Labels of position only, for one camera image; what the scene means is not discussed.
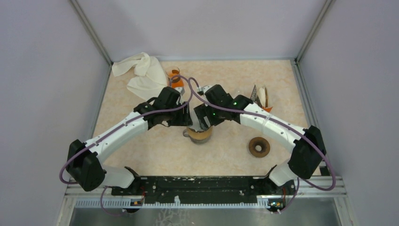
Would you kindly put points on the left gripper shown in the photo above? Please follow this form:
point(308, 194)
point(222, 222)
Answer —
point(184, 118)

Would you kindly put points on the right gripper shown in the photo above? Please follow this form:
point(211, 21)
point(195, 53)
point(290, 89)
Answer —
point(203, 110)

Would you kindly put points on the orange glass flask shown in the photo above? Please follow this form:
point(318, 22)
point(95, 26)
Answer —
point(173, 73)

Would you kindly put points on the orange coffee filter box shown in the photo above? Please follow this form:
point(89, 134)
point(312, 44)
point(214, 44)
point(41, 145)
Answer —
point(260, 97)

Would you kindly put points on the white paper coffee filter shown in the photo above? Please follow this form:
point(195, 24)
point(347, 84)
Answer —
point(195, 121)

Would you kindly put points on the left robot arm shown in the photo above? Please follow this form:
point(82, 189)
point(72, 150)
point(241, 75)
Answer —
point(86, 159)

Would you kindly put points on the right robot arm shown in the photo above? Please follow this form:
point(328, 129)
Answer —
point(305, 145)

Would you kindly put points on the white cloth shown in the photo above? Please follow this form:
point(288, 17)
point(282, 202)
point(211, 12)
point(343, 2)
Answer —
point(149, 77)

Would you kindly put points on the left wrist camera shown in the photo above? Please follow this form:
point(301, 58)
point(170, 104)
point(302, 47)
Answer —
point(181, 90)

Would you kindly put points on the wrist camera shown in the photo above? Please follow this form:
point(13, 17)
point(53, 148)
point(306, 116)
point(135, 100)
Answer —
point(181, 90)
point(201, 90)

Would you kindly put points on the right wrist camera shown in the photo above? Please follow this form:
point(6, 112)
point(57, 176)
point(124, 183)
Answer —
point(201, 90)

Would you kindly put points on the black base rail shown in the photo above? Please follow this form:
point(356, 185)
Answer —
point(199, 190)

